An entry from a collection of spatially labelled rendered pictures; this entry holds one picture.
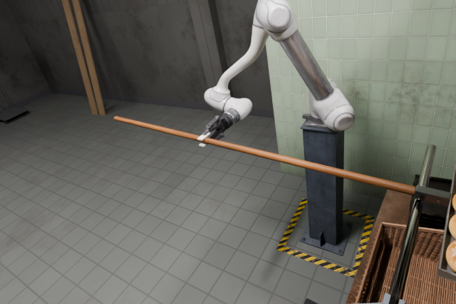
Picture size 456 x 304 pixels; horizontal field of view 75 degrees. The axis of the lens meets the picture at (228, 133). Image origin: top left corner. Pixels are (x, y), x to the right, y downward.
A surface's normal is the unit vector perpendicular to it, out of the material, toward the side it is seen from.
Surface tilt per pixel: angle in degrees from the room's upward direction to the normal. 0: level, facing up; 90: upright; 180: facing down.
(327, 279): 0
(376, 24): 90
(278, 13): 85
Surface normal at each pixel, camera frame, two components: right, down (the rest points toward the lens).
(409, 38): -0.58, 0.50
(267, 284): -0.18, -0.85
